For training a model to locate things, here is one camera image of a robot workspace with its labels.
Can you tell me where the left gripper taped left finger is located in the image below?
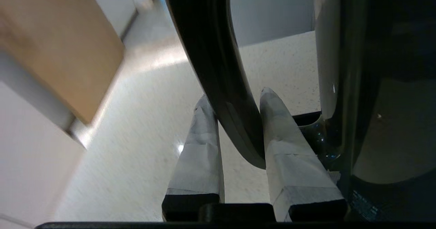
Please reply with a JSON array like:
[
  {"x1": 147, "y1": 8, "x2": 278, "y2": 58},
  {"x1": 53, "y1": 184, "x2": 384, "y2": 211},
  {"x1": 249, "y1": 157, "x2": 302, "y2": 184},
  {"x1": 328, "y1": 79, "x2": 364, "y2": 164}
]
[{"x1": 162, "y1": 94, "x2": 225, "y2": 223}]

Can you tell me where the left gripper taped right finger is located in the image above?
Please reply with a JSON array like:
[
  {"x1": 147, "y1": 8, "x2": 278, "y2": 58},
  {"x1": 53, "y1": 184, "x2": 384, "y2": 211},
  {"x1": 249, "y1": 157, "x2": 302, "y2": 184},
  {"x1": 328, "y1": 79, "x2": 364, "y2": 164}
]
[{"x1": 260, "y1": 87, "x2": 348, "y2": 223}]

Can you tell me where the black electric kettle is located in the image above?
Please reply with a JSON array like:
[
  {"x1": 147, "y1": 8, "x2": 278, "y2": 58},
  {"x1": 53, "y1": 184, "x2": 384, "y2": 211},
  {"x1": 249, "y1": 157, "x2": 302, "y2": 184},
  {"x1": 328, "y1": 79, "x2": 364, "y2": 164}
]
[{"x1": 162, "y1": 0, "x2": 436, "y2": 223}]

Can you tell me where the black rectangular tray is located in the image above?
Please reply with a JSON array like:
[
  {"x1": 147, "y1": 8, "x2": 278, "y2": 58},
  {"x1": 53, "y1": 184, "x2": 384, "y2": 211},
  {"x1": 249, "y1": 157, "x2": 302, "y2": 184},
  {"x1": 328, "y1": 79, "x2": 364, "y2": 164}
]
[{"x1": 292, "y1": 110, "x2": 341, "y2": 175}]

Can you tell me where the white tall cabinet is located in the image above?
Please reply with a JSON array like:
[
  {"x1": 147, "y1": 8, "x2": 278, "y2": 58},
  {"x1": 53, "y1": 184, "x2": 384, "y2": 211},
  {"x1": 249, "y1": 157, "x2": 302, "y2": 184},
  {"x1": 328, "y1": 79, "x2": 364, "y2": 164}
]
[{"x1": 0, "y1": 52, "x2": 85, "y2": 229}]

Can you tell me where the wooden door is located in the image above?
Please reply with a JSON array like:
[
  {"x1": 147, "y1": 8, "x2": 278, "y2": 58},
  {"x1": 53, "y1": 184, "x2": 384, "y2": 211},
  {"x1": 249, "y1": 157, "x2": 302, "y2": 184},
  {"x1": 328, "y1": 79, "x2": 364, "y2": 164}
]
[{"x1": 0, "y1": 0, "x2": 125, "y2": 125}]

